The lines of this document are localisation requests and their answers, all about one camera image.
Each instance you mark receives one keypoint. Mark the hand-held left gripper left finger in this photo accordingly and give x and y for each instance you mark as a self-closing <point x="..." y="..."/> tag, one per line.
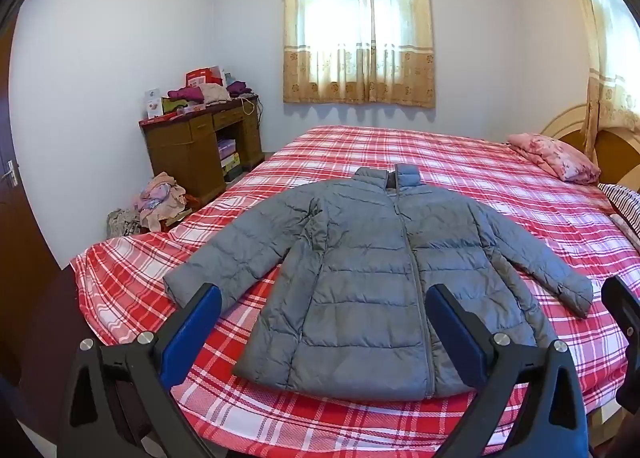
<point x="192" y="333"/>

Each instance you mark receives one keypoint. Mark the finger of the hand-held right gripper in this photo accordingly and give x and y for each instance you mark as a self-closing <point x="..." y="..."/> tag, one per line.
<point x="631" y="328"/>

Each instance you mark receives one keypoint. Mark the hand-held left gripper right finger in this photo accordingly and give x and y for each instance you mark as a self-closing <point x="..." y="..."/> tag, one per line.
<point x="457" y="338"/>

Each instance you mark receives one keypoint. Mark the grey puffer jacket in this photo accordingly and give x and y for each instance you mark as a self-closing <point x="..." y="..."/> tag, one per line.
<point x="360" y="288"/>

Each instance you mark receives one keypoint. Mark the pile of pink clothes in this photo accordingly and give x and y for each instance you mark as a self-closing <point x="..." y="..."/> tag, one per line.
<point x="160" y="203"/>

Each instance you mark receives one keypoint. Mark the magenta folded clothes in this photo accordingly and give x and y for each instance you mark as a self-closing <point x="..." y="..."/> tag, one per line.
<point x="185" y="94"/>

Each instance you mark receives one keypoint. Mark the pale pink folded clothes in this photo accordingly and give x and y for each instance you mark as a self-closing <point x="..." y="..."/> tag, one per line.
<point x="215" y="93"/>

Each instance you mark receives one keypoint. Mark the purple folded clothes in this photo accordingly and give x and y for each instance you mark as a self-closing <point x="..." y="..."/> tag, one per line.
<point x="238" y="87"/>

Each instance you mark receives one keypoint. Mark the beige pillow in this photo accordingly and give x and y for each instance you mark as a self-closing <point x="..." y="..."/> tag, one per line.
<point x="625" y="230"/>

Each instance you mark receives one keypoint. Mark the striped pillow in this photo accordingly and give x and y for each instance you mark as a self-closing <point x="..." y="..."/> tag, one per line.
<point x="625" y="200"/>

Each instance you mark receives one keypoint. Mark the patterned fabric bag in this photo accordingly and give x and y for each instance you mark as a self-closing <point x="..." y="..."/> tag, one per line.
<point x="124" y="224"/>

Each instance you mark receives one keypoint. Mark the stack of colourful boxes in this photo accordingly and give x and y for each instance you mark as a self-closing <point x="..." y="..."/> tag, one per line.
<point x="229" y="157"/>

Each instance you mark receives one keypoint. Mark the bed with red plaid sheet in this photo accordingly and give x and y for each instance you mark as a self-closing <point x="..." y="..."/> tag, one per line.
<point x="450" y="157"/>

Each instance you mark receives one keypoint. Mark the brown wooden desk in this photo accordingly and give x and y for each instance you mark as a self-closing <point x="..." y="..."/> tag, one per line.
<point x="185" y="152"/>

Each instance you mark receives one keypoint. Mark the pink floral folded quilt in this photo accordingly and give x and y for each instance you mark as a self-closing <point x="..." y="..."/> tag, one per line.
<point x="555" y="155"/>

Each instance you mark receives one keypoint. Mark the brown wooden door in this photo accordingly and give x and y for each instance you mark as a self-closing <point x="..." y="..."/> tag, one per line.
<point x="20" y="238"/>

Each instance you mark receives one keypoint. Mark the wooden headboard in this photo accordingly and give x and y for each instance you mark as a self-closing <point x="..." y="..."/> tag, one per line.
<point x="567" y="122"/>

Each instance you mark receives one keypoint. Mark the green box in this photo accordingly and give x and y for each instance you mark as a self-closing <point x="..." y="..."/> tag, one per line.
<point x="171" y="105"/>

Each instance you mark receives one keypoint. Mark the white printed box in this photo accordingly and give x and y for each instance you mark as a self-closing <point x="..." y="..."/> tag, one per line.
<point x="153" y="105"/>

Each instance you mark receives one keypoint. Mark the beige long curtain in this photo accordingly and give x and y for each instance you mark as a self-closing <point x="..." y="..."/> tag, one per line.
<point x="607" y="87"/>

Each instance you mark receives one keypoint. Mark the red box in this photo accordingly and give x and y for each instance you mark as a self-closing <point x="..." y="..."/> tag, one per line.
<point x="200" y="76"/>

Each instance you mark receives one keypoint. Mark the beige patterned window curtain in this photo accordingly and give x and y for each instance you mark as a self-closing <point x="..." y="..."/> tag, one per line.
<point x="350" y="77"/>

